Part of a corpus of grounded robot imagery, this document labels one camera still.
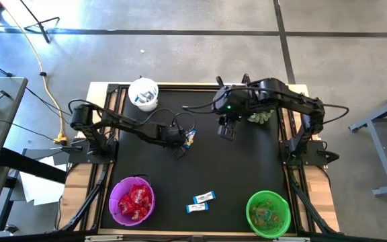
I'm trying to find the black table mat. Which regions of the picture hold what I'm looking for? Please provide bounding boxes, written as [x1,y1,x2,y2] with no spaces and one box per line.
[99,89,297,235]

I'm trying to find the grey metal table frame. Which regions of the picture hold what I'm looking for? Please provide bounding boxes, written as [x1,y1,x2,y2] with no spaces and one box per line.
[349,85,387,197]

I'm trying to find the grey side table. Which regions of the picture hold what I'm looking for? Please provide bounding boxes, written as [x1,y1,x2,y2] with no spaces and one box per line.
[0,76,29,238]

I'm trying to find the white plastic bucket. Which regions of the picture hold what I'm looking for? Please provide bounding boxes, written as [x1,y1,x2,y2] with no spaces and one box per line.
[128,77,159,112]

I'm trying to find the black frame strut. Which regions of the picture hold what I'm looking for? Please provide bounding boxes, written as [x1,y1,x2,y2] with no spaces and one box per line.
[287,167,337,235]
[60,164,110,233]

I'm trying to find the artificial green potted plant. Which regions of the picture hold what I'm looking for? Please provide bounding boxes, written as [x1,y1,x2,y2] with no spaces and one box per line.
[247,109,275,124]

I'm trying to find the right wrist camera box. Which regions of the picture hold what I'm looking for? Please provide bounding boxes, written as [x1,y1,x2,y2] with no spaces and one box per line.
[212,87,235,114]

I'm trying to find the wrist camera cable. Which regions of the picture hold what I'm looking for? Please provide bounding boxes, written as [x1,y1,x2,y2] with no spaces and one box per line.
[138,108,197,135]
[181,95,222,114]

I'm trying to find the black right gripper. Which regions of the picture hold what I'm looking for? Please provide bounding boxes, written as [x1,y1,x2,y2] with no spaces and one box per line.
[217,87,252,140]

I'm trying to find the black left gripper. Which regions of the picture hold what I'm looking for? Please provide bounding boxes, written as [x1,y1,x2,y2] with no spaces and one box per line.
[161,124,187,159]

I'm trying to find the black tripod stand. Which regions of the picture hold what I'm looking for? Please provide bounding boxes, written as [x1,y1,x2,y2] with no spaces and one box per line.
[18,0,61,44]

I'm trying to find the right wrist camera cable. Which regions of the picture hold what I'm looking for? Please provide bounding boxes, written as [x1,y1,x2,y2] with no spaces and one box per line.
[181,95,222,114]

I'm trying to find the purple plastic bucket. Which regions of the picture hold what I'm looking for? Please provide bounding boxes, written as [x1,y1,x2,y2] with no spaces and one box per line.
[108,176,157,227]

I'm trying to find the black table leg beam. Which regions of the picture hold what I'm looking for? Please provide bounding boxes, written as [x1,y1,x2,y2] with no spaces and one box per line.
[0,147,67,184]

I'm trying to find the black aluminium table frame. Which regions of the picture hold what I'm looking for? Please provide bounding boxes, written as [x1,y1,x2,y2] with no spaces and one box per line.
[79,82,317,236]

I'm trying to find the yellow floor cable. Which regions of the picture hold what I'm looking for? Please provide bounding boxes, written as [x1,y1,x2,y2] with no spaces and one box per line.
[0,0,69,146]

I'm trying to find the green plastic bucket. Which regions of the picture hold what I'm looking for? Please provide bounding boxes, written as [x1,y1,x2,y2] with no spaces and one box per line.
[245,190,292,239]

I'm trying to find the white paper sheets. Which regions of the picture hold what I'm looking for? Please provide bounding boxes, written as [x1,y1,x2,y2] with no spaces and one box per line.
[19,155,67,206]

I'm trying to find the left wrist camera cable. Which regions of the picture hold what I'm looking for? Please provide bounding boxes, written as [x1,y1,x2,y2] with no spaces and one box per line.
[138,108,197,135]

